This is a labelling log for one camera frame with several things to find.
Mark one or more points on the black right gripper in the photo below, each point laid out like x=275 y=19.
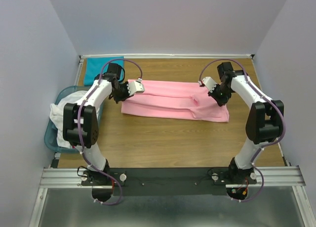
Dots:
x=220 y=101

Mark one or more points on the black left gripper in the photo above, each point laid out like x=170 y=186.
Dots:
x=126 y=96

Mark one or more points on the pink t-shirt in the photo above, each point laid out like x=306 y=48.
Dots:
x=176 y=100

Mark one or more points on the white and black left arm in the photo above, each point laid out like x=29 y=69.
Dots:
x=80 y=120

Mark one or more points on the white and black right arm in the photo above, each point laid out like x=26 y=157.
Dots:
x=265 y=123

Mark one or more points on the folded teal t-shirt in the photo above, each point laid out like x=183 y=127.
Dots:
x=93 y=68

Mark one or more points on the white t-shirt in basket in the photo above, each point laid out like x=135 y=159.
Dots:
x=56 y=115

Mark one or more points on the blue plastic laundry basket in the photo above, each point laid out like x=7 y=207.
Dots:
x=50 y=137

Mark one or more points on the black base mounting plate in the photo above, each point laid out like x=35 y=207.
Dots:
x=117 y=192

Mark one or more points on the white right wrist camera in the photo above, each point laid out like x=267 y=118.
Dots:
x=208 y=82

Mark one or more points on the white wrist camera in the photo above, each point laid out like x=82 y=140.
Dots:
x=135 y=87
x=208 y=82

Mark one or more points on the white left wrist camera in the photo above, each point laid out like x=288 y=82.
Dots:
x=135 y=87

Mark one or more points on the aluminium front rail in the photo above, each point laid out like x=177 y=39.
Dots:
x=267 y=176

